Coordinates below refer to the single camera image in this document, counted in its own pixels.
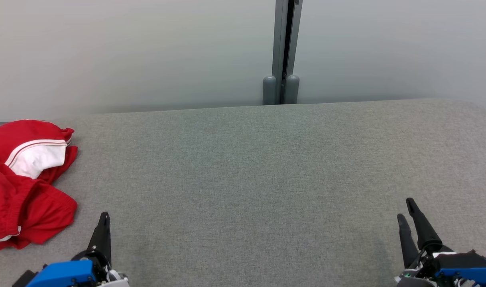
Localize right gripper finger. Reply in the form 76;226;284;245
397;214;419;268
406;198;443;252

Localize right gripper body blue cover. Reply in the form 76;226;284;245
395;255;486;287

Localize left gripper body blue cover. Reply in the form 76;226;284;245
26;249;130;287

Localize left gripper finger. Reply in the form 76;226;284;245
87;212;112;263

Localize grey fabric sofa seat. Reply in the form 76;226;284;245
0;98;486;287

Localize grey partition post round feet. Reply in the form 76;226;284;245
262;0;303;105

